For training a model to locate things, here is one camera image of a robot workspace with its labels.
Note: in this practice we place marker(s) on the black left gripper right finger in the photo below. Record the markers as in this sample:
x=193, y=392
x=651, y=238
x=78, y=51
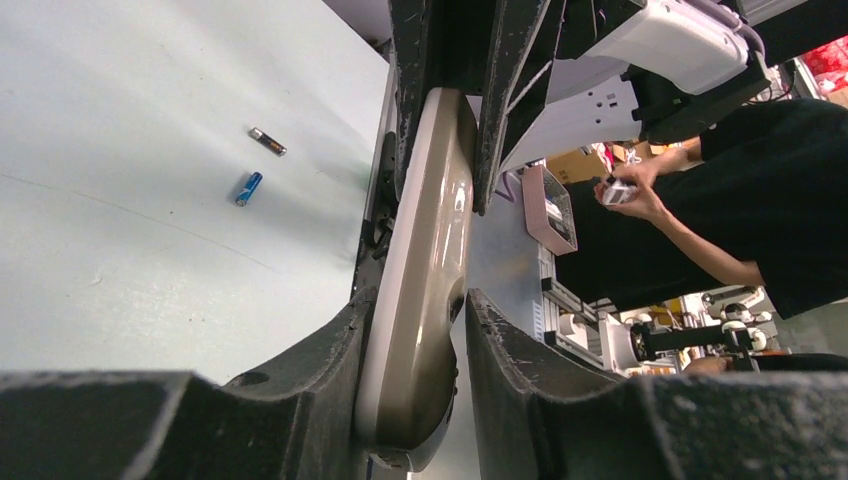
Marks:
x=540, y=415

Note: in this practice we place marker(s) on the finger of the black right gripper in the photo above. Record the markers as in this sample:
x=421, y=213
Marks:
x=411, y=37
x=514, y=30

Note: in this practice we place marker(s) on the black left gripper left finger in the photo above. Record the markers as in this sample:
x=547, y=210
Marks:
x=288, y=418

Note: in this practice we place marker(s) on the beige remote control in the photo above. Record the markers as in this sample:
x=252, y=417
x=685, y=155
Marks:
x=407, y=383

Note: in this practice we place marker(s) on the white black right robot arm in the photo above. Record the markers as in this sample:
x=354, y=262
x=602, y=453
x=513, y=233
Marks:
x=552, y=76

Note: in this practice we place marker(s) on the cardboard box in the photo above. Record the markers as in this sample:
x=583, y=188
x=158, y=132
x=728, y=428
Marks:
x=577, y=165

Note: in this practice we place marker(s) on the black silver battery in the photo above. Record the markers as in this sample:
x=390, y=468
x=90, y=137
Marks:
x=267, y=142

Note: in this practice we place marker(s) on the pink plastic basket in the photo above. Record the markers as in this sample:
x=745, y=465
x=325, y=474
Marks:
x=548, y=211

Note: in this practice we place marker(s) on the white handheld device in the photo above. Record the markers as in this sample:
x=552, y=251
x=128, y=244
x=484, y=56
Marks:
x=617, y=191

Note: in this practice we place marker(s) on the blue battery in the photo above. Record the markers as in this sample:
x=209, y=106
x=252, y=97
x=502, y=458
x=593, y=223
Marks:
x=248, y=189

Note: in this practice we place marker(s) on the person in black shirt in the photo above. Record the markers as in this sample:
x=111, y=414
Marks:
x=759, y=200

